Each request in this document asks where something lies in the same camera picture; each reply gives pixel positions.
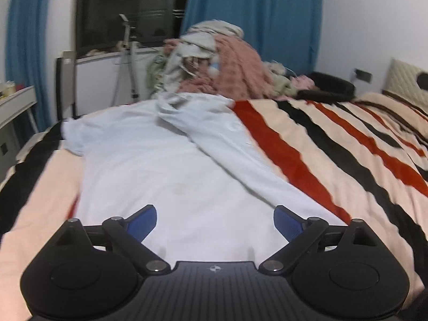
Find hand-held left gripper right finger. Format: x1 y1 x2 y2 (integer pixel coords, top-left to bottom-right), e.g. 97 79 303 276
258 205 382 276

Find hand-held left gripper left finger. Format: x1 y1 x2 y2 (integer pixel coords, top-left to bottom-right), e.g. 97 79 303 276
54 204 171 276

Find white t-shirt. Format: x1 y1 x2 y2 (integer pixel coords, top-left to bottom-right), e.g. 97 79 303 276
62 93 349 265

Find pile of clothes and blankets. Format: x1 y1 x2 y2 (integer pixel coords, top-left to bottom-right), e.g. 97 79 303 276
164 36 274 103

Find red black striped blanket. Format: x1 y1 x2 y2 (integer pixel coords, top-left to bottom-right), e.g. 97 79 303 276
0 91 428 321

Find small pink garment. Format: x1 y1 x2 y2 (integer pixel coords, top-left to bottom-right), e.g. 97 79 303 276
293 75 315 90

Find light green cloth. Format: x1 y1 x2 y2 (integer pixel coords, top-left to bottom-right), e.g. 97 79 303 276
267 61 299 96

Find black armchair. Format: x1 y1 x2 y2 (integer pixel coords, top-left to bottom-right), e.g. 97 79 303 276
294 71 356 103

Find green patterned blanket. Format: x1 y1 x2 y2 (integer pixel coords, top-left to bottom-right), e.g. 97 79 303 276
146 53 170 96

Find cream brown striped quilt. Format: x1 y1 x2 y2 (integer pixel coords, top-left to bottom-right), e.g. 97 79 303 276
354 91 428 135

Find black grey chair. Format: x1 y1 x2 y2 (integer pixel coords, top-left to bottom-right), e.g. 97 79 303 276
55 50 79 121

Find grey hooded sweatshirt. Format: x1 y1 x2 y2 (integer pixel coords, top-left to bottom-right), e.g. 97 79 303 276
165 35 219 92

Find garment steamer stand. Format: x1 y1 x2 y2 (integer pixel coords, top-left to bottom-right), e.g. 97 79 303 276
111 14 141 105

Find white dressing table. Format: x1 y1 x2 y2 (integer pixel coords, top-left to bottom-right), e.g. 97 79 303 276
0 85 37 182

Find cream quilted headboard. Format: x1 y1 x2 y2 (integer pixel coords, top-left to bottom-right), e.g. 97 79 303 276
382 58 428 115

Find row of cosmetics bottles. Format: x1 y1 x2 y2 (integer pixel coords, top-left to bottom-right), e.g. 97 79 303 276
0 80 18 98

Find light grey garment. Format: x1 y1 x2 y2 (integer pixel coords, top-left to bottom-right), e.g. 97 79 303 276
182 20 245 42

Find narrow blue curtain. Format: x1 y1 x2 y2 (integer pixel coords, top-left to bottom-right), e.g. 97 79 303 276
5 0 55 133

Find wide blue curtain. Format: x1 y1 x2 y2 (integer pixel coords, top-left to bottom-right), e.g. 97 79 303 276
180 0 323 75

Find dark window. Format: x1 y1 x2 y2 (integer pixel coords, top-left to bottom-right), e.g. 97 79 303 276
75 0 196 55

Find black wall socket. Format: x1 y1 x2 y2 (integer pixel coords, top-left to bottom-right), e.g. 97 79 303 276
354 69 373 84

